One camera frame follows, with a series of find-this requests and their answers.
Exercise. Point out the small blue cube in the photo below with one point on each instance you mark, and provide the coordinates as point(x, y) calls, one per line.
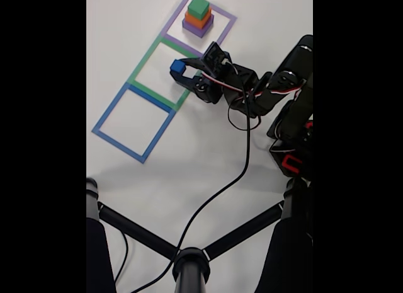
point(177, 66)

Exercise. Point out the large purple cube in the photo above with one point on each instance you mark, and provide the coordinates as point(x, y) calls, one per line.
point(196, 31)

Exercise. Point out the orange cube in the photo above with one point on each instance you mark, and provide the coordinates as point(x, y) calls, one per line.
point(196, 21)

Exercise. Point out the green cube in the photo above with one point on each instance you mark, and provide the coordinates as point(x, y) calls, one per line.
point(199, 7)

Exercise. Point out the black tripod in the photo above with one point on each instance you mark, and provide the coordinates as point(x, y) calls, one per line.
point(190, 267)

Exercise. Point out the black camera box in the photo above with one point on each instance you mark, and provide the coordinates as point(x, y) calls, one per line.
point(215, 58)

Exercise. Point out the purple square frame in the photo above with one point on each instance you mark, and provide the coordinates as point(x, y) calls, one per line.
point(184, 44)

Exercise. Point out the green square frame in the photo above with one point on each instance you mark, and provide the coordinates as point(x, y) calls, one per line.
point(151, 93)

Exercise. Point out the blue square frame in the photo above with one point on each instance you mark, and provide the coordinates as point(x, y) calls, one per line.
point(116, 141)

